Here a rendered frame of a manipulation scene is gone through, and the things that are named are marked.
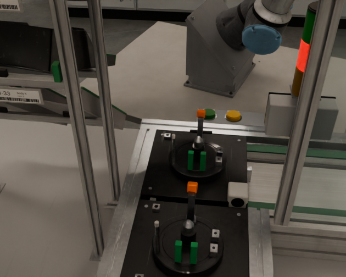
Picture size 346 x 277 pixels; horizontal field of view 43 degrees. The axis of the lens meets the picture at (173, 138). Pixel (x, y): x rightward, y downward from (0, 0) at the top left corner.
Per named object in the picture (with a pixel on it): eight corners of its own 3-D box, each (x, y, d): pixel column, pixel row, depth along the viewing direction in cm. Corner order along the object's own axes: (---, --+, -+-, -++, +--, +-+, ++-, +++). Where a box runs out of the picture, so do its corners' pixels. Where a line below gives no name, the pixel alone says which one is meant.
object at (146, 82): (158, 26, 201) (158, 21, 199) (362, 69, 170) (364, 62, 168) (65, 103, 151) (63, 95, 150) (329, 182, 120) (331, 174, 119)
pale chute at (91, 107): (77, 121, 116) (81, 105, 117) (123, 129, 113) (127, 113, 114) (20, 98, 89) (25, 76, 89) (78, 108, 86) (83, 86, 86)
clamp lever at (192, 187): (185, 215, 89) (188, 181, 87) (195, 216, 89) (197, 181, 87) (184, 223, 86) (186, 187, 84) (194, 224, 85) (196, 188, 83)
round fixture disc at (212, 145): (172, 142, 112) (172, 136, 111) (227, 147, 111) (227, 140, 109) (165, 180, 101) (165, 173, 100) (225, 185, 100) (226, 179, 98)
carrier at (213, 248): (139, 205, 98) (136, 163, 90) (247, 214, 95) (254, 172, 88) (115, 303, 79) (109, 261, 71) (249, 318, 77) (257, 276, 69)
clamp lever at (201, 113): (195, 138, 109) (197, 109, 107) (203, 139, 109) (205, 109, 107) (194, 142, 106) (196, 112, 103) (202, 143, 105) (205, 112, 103)
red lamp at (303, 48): (294, 59, 76) (299, 33, 73) (324, 60, 75) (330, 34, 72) (297, 73, 72) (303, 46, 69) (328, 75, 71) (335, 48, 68)
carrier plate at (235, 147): (156, 135, 117) (156, 129, 116) (245, 142, 115) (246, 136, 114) (140, 200, 99) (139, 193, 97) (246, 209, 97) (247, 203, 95)
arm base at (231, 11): (222, 6, 155) (243, -11, 149) (250, 37, 160) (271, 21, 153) (210, 26, 145) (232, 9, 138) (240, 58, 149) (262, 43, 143)
